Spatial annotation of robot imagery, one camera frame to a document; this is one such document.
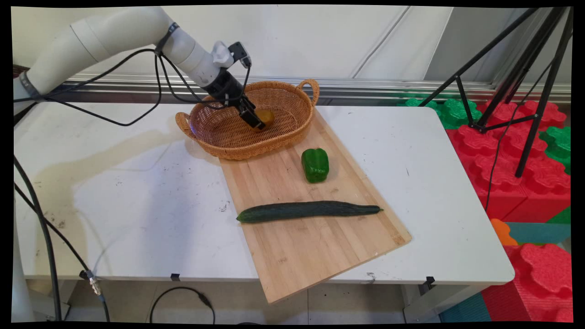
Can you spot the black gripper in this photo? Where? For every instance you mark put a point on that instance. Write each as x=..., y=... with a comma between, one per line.
x=225, y=87

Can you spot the yellow orange mango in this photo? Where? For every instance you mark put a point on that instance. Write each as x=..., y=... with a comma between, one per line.
x=268, y=118

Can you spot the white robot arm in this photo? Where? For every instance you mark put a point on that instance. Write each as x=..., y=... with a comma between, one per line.
x=114, y=32

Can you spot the woven wicker basket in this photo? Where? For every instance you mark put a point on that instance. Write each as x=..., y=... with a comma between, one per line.
x=279, y=135

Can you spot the green bell pepper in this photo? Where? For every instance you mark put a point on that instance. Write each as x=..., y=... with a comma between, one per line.
x=315, y=165

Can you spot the dark green cucumber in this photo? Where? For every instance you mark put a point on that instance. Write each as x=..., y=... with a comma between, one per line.
x=311, y=210

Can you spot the bamboo cutting board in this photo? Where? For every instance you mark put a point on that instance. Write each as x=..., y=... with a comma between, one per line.
x=311, y=251

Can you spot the small black table clip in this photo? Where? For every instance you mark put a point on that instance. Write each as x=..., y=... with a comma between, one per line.
x=175, y=277
x=429, y=281

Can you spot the green foam block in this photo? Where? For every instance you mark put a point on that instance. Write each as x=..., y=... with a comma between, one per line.
x=557, y=144
x=450, y=112

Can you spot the red foam block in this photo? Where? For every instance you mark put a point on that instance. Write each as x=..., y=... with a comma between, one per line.
x=498, y=183
x=539, y=283

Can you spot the white table leg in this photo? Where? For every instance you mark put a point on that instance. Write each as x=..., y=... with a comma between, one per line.
x=438, y=301

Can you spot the black tripod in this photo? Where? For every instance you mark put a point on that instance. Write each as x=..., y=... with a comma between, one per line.
x=525, y=68

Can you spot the teal foam mat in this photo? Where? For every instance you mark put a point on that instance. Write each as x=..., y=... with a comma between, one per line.
x=539, y=233

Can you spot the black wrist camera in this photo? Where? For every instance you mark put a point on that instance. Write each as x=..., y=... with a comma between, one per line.
x=240, y=52

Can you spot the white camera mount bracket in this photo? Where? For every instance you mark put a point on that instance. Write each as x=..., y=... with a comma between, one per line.
x=221, y=54

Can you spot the aluminium wall rail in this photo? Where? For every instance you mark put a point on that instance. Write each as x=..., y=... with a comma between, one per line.
x=365, y=87

